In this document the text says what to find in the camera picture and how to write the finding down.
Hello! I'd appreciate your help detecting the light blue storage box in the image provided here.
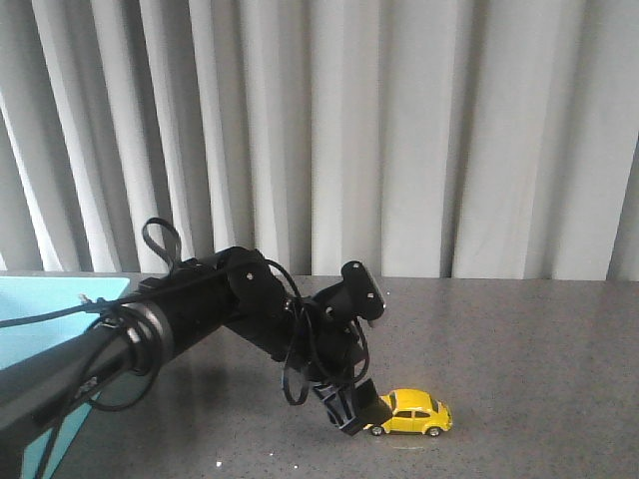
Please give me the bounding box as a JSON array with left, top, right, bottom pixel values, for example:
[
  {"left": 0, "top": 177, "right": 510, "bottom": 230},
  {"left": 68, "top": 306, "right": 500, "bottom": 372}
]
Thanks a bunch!
[{"left": 0, "top": 276, "right": 132, "bottom": 479}]

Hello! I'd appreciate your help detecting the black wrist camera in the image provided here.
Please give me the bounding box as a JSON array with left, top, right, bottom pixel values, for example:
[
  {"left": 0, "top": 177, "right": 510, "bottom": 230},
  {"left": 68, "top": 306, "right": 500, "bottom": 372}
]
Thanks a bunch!
[{"left": 340, "top": 260, "right": 385, "bottom": 322}]

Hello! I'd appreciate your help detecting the yellow toy beetle car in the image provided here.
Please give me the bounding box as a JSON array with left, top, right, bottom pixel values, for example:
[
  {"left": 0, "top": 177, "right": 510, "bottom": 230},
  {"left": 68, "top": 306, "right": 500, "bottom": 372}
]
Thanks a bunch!
[{"left": 364, "top": 388, "right": 453, "bottom": 437}]

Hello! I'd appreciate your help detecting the grey pleated curtain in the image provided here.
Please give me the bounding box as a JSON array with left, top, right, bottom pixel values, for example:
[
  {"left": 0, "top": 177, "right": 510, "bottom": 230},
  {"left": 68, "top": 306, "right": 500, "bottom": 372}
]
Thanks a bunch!
[{"left": 1, "top": 1, "right": 638, "bottom": 280}]

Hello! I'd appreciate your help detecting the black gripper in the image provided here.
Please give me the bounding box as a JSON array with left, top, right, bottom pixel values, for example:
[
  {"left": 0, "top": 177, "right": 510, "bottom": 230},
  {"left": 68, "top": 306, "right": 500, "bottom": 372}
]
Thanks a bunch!
[{"left": 282, "top": 286, "right": 392, "bottom": 436}]

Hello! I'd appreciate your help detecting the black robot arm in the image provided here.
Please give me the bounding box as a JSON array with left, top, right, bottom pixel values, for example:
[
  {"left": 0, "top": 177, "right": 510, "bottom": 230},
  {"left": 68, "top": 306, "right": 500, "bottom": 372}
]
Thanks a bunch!
[{"left": 1, "top": 246, "right": 391, "bottom": 478}]

